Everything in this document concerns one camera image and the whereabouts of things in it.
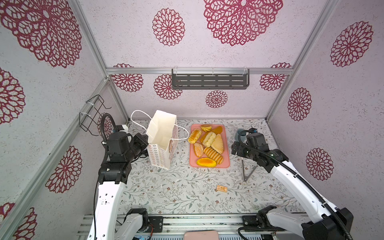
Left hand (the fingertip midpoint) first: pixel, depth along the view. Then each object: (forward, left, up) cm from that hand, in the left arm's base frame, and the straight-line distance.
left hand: (149, 138), depth 70 cm
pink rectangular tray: (+6, -21, -30) cm, 37 cm away
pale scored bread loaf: (+16, -31, -22) cm, 41 cm away
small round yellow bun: (+30, -31, -26) cm, 50 cm away
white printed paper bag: (+14, -2, -16) cm, 21 cm away
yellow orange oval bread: (+2, -29, -27) cm, 40 cm away
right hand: (+2, -46, -9) cm, 47 cm away
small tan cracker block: (-14, -38, -29) cm, 50 cm away
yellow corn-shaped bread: (+23, -23, -27) cm, 42 cm away
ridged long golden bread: (+8, -32, -27) cm, 43 cm away
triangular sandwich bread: (+14, -38, -27) cm, 49 cm away
